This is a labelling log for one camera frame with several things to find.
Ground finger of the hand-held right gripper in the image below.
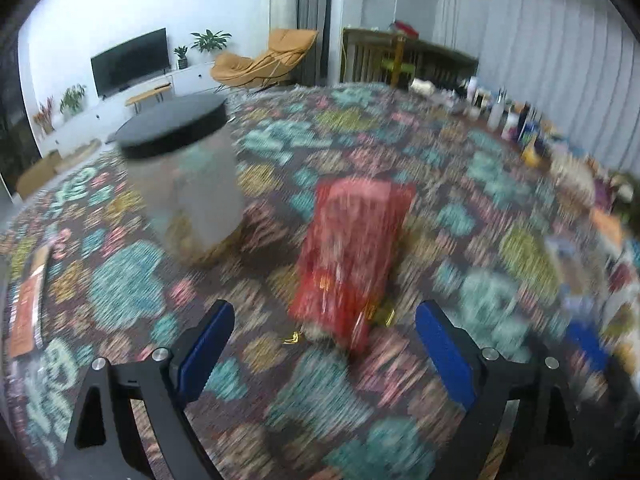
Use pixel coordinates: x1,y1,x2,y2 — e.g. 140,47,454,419
567,322,611,375

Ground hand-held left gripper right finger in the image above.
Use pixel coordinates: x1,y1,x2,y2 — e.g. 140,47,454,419
415,300,576,480

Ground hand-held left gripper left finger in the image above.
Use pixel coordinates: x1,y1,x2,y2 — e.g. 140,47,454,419
64,299,236,480

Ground red snack bag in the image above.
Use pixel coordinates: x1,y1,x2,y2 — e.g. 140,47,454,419
287,177,417,356

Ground colourful printed blanket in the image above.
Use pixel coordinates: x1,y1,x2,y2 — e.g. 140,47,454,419
0,82,640,480

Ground clear jar with black lid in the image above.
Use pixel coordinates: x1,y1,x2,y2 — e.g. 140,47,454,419
114,92,246,268

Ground flat orange-brown package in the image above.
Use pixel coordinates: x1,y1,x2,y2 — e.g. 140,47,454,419
9,244,52,361

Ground row of bottles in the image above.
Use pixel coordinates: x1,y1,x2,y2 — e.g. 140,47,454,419
410,75,640,376

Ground beige round floor cushion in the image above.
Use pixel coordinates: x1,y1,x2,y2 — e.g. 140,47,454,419
54,137,103,173

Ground cardboard box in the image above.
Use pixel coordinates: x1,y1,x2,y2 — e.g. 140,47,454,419
15,154,61,200

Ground small wooden bench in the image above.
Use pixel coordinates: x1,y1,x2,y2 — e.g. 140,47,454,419
125,85,173,113

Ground white television cabinet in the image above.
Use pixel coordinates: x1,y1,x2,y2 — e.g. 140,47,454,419
50,57,221,156

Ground bushy green potted plant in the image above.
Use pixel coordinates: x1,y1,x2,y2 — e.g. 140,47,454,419
59,84,87,115

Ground tan rocking chair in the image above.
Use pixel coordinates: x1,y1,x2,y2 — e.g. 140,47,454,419
210,28,319,93

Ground red flower bouquet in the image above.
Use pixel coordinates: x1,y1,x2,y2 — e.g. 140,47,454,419
32,96,56,135

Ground white sheer curtain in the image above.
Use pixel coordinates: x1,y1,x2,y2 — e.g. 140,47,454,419
435,0,640,171

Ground yellow-green small chair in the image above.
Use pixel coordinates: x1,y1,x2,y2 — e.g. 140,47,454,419
382,35,418,88

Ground black glass display cabinet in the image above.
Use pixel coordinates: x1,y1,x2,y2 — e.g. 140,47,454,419
0,25,41,196

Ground black television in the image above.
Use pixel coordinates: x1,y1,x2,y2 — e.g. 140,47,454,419
90,28,170,98

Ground large leafy potted plant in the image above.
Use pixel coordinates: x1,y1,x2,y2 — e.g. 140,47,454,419
190,29,232,56

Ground wooden slatted table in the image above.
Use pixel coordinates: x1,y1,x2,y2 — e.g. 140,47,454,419
341,26,480,92

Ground grey curtain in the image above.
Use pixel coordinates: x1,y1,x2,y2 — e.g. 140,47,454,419
297,0,346,86

